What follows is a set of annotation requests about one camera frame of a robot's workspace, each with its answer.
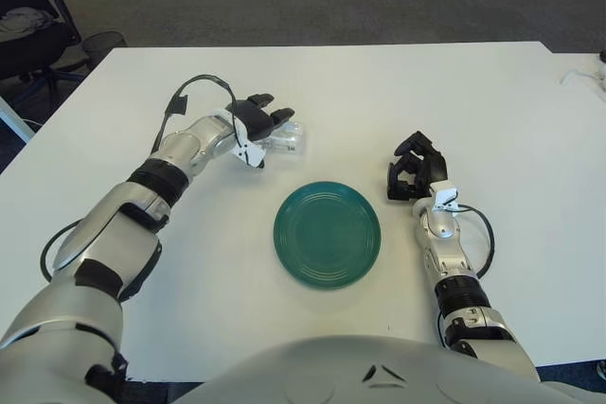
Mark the black office chair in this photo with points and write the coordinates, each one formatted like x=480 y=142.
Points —
x=33 y=51

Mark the green round plate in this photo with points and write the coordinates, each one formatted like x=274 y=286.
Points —
x=326 y=236

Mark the grey cloth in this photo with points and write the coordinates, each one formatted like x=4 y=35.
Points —
x=21 y=21

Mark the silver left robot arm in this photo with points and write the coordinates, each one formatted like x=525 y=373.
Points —
x=118 y=219

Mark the silver robot torso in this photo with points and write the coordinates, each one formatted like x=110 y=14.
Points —
x=331 y=371

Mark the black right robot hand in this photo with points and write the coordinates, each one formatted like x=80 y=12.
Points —
x=433 y=163

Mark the white furniture panel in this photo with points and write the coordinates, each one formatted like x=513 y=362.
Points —
x=14 y=122

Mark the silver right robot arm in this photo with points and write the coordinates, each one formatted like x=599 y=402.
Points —
x=447 y=248

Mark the clear plastic bottle blue cap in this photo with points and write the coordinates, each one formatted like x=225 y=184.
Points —
x=294 y=136

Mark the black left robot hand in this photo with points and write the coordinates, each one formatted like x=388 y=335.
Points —
x=253 y=117

